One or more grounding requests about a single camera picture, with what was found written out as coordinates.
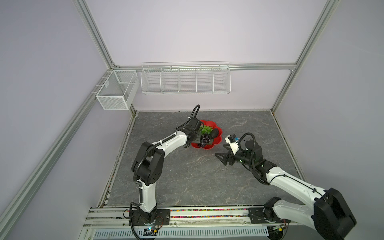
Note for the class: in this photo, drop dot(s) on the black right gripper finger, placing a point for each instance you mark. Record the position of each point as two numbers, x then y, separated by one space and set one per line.
222 155
224 161

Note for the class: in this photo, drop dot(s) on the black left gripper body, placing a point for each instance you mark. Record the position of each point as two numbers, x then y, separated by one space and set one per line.
195 139

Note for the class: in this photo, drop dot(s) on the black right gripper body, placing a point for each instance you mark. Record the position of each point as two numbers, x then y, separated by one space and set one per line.
240 157

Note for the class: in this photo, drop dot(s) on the green fake grape bunch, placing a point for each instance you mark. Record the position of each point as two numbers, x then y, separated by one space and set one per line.
206 130

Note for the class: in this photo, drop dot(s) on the dark purple fake grape bunch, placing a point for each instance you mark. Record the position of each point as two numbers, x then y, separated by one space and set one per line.
204 140

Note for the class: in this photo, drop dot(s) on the dark fake avocado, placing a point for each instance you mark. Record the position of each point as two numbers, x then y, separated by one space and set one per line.
214 134

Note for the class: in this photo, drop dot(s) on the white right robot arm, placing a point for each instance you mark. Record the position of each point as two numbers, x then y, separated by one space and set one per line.
325 211

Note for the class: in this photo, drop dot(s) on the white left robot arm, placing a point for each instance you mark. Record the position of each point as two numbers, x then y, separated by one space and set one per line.
148 165

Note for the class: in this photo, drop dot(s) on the red flower-shaped fruit bowl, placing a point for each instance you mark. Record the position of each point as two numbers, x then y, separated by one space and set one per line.
213 142

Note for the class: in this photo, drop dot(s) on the white mesh box basket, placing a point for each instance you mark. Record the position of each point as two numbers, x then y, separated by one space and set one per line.
118 90

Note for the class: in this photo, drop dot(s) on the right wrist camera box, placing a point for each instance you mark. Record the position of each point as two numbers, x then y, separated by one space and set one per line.
232 144

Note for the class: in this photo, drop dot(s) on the white wire shelf basket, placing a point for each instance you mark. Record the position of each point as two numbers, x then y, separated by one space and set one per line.
186 78

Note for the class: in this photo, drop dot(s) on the white vented cable duct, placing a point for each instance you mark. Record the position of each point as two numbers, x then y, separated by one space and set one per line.
178 233

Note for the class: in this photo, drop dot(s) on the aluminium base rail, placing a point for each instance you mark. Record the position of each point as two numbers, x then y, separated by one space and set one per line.
181 216

